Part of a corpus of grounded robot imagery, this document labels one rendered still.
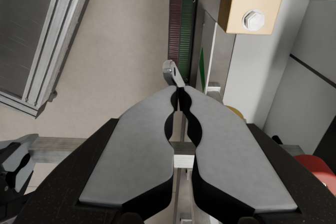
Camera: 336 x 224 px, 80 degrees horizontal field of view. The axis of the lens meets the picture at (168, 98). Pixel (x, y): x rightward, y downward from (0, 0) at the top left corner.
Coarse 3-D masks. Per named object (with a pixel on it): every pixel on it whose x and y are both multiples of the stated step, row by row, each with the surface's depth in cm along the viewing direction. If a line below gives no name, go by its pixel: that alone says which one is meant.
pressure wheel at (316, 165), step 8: (272, 136) 37; (304, 160) 28; (312, 160) 28; (320, 160) 28; (312, 168) 27; (320, 168) 27; (328, 168) 27; (320, 176) 26; (328, 176) 26; (328, 184) 27
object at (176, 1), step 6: (174, 0) 34; (180, 0) 34; (174, 6) 35; (180, 6) 35; (174, 12) 35; (180, 12) 35; (174, 18) 36; (174, 24) 36; (174, 30) 37; (174, 36) 37; (174, 42) 38; (174, 48) 39; (174, 54) 39; (174, 60) 40
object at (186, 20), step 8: (184, 0) 34; (184, 8) 35; (184, 16) 36; (184, 24) 36; (184, 32) 37; (184, 40) 38; (184, 48) 39; (184, 56) 39; (184, 64) 40; (184, 72) 41; (184, 80) 42
